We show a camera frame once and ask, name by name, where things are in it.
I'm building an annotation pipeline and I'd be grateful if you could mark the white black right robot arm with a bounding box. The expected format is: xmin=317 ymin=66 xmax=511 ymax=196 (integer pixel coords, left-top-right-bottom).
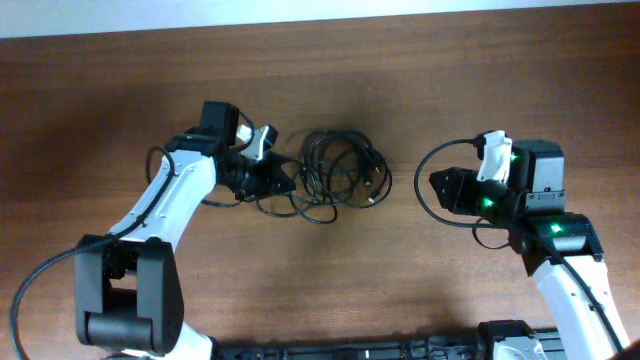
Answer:
xmin=429 ymin=131 xmax=631 ymax=359

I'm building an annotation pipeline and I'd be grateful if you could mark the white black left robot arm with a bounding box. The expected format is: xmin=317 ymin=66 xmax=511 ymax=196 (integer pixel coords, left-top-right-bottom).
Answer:
xmin=74 ymin=101 xmax=296 ymax=359

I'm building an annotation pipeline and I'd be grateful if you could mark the black cable bundle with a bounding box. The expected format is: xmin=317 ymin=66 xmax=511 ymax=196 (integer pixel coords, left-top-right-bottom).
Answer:
xmin=199 ymin=129 xmax=394 ymax=225

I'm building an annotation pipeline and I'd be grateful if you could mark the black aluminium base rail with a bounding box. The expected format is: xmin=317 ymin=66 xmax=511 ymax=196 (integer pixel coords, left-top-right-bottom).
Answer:
xmin=212 ymin=320 xmax=568 ymax=360

